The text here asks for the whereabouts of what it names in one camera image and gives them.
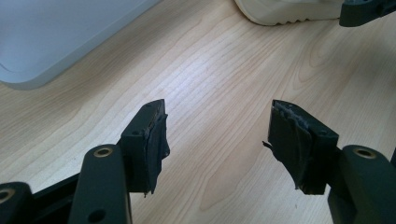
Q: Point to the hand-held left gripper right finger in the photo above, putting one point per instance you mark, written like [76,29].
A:
[292,146]

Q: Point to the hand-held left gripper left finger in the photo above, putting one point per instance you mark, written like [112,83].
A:
[137,155]

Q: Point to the cream clog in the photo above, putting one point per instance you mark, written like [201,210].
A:
[280,11]

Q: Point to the white two-tier shoe rack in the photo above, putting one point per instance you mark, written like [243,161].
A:
[46,37]

